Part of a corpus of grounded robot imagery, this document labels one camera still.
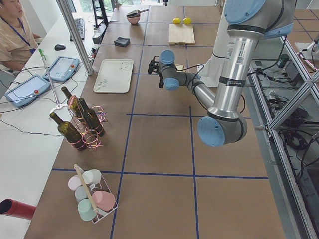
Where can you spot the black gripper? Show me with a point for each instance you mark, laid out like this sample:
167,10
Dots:
161,82

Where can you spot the bread slice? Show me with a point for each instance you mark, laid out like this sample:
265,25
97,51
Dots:
180,67

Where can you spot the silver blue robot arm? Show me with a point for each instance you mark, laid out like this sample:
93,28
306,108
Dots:
248,22

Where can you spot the white bear serving tray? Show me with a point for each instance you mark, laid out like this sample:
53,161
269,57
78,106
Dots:
114,76

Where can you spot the grey folded cloth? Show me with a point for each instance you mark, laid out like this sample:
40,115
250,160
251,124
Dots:
122,42

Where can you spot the wooden cutting board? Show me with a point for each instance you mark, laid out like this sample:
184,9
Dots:
181,34

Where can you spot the pink bowl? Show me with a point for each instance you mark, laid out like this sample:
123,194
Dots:
134,20

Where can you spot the yellow lemon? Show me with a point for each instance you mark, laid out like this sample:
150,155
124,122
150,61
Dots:
176,20
187,21

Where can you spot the dark green wine bottle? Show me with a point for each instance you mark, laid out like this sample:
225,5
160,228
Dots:
90,117

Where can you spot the black keyboard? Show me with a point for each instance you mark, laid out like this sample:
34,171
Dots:
80,26

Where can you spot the blue teach pendant tablet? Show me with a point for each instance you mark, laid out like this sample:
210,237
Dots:
63,68

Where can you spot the black computer mouse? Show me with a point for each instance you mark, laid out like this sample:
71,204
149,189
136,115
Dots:
59,47

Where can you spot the white cup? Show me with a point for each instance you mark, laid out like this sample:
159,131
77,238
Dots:
92,176

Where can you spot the seated person beige shirt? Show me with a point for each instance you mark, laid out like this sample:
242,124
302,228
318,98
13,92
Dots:
17,41

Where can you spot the pale pink cup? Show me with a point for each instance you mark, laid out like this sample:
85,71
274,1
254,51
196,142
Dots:
74,182

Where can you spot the salmon pink cup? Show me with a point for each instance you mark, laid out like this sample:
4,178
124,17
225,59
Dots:
104,200

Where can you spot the grey blue cup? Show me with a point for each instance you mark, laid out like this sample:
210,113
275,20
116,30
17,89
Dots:
80,194

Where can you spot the mint green cup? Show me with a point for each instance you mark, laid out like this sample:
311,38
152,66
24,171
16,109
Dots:
85,210

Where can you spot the red cylinder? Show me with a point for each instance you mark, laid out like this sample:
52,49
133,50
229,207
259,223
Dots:
14,208

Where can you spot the metal scoop with handle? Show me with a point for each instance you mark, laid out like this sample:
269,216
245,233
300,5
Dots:
135,13

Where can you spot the copper wire bottle rack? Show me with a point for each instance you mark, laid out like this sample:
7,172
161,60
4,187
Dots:
90,137

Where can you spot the aluminium frame post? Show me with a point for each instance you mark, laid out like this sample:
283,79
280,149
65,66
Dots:
68,17

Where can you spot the metal camera stand pole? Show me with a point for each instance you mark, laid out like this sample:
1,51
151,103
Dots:
59,105

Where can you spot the white wire cup rack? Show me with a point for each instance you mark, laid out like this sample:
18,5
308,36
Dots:
92,193

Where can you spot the wooden rack handle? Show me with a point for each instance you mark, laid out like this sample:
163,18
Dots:
77,168

